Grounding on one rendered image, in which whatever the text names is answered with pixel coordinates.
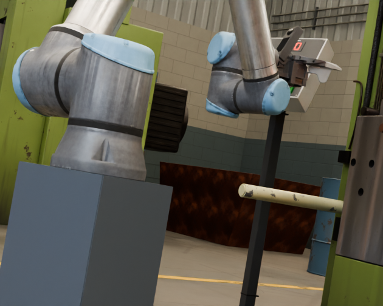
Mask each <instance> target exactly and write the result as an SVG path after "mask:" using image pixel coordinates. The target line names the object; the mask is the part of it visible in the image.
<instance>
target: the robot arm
mask: <svg viewBox="0 0 383 306"><path fill-rule="evenodd" d="M133 2H134V0H77V1H76V3H75V5H74V6H73V8H72V10H71V12H70V14H69V15H68V17H67V19H66V20H65V22H64V24H59V25H54V26H52V27H51V28H50V29H49V31H48V33H47V35H46V37H45V38H44V40H43V42H42V43H41V45H40V46H39V47H33V48H31V49H29V50H26V51H25V52H24V53H22V54H21V55H20V57H19V58H18V59H17V62H16V64H15V66H14V68H13V75H12V81H13V88H14V91H15V93H16V95H17V97H18V100H19V101H20V102H21V104H22V105H23V106H24V107H26V108H27V109H28V110H30V111H32V112H34V113H36V114H40V115H43V116H45V117H62V118H68V123H67V129H66V132H65V133H64V135H63V137H62V139H61V141H60V143H59V145H58V147H57V149H56V151H55V153H54V154H52V156H51V160H50V166H53V167H58V168H64V169H71V170H75V171H81V172H88V173H93V174H100V175H107V176H111V177H118V178H122V179H130V180H137V181H141V182H145V178H146V174H147V170H146V167H145V160H144V156H143V149H142V136H143V130H144V125H145V119H146V115H147V108H148V101H149V97H150V90H151V83H152V79H153V73H154V59H155V55H154V52H153V51H152V50H151V49H150V48H148V47H146V46H144V45H141V44H138V43H136V42H132V41H128V40H125V39H121V38H117V37H115V35H116V33H117V31H118V30H119V28H120V26H121V24H122V22H123V20H124V19H125V16H126V15H127V13H128V11H129V9H130V8H131V6H132V4H133ZM229 6H230V12H231V15H232V21H233V27H234V31H235V33H229V32H219V33H217V34H216V35H215V36H214V37H213V38H212V40H211V42H210V44H209V47H208V49H207V60H208V62H209V63H210V64H212V65H213V66H212V72H211V77H210V83H209V90H208V94H207V98H206V101H207V102H206V107H205V108H206V110H207V111H208V112H210V113H213V114H217V115H221V116H225V117H230V118H238V116H239V115H240V114H262V115H267V116H268V115H278V114H281V113H282V112H283V111H284V110H285V109H286V108H287V106H288V104H289V100H290V94H291V93H290V87H301V86H304V87H306V81H307V80H308V73H311V74H316V75H317V77H318V80H319V82H320V83H325V82H327V80H328V77H329V75H330V73H331V71H332V70H338V71H342V69H341V68H340V67H339V66H338V65H336V64H333V63H329V62H326V61H322V60H319V59H314V58H307V57H305V56H301V55H293V54H291V53H290V52H291V50H292V49H293V48H294V46H295V44H296V43H297V41H298V40H299V38H300V37H301V35H302V33H303V30H302V29H301V28H300V27H299V26H297V27H292V28H290V29H289V30H288V31H287V32H286V34H285V36H284V37H283V39H282V40H281V42H280V43H279V45H278V47H277V48H276V49H274V47H273V45H272V39H271V33H270V28H269V22H268V18H267V11H266V5H265V1H264V0H229ZM307 65H310V66H309V67H308V66H307Z"/></svg>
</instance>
